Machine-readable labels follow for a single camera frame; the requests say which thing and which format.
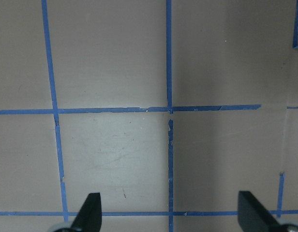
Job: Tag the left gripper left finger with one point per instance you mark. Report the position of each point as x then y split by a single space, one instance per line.
89 217

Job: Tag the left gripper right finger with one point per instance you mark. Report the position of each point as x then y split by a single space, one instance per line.
253 216

